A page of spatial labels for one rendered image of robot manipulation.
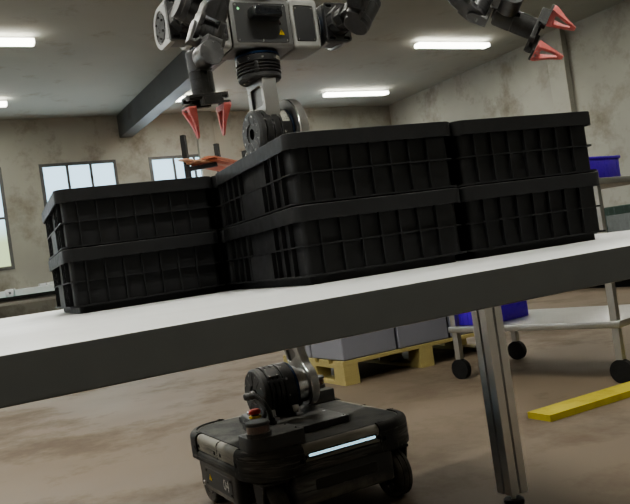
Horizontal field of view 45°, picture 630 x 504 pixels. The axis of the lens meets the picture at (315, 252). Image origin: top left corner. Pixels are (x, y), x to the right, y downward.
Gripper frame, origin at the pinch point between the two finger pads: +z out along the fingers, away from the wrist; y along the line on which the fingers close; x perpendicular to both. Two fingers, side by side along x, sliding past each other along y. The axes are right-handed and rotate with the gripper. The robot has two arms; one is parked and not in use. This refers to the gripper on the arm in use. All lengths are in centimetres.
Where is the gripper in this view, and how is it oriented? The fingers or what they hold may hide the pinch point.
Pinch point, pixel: (210, 133)
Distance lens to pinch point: 186.3
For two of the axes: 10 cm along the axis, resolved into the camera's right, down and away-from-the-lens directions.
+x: -4.0, 0.0, 9.2
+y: 9.0, -1.8, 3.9
